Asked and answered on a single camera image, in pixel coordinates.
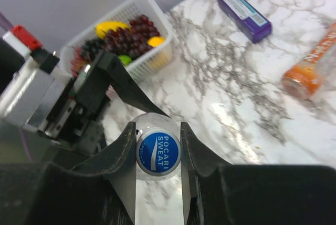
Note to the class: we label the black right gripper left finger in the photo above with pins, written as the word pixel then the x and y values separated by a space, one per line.
pixel 100 190

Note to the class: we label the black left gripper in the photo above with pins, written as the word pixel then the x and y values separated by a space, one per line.
pixel 84 98

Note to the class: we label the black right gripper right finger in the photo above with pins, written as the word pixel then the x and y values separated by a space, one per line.
pixel 216 192

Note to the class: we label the clear bottle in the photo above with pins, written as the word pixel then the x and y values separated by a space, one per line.
pixel 146 121

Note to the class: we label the blue white bottle cap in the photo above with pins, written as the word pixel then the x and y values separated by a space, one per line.
pixel 158 152

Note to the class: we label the orange drink bottle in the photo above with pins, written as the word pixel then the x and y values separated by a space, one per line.
pixel 306 77

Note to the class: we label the green toy fruit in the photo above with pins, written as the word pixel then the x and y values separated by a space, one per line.
pixel 125 59

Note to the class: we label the red grape bunch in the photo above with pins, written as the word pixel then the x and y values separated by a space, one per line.
pixel 131 41

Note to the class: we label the dark grape bunch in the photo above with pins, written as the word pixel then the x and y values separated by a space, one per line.
pixel 90 49

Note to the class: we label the yellow lemon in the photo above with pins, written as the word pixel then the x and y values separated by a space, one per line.
pixel 155 41
pixel 102 28

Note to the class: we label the white plastic basket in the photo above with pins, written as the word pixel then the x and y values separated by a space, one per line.
pixel 140 68

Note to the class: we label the purple white box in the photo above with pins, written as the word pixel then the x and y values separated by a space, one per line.
pixel 250 21

